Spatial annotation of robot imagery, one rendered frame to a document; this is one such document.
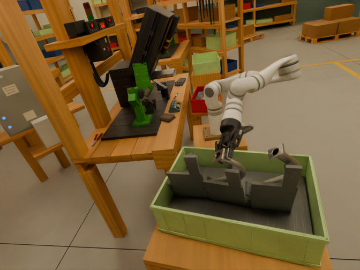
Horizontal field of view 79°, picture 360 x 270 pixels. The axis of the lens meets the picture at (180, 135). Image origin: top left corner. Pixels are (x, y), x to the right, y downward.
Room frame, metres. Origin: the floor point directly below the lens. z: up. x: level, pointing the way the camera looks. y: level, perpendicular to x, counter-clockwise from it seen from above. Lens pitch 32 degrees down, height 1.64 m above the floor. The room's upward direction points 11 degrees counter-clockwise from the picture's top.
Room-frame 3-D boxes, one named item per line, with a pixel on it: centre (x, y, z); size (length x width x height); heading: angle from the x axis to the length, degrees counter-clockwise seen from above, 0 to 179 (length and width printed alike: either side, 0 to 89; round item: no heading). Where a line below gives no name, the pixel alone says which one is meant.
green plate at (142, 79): (1.78, 0.20, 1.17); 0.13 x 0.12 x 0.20; 169
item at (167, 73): (1.92, 0.13, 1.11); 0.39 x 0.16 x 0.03; 79
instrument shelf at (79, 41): (1.92, 0.50, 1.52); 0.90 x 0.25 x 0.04; 169
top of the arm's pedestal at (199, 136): (1.20, -0.24, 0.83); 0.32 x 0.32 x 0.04; 82
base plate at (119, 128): (1.87, 0.25, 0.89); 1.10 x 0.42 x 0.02; 169
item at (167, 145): (1.81, -0.03, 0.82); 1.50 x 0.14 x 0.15; 169
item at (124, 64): (2.00, 0.36, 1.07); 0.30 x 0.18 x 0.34; 169
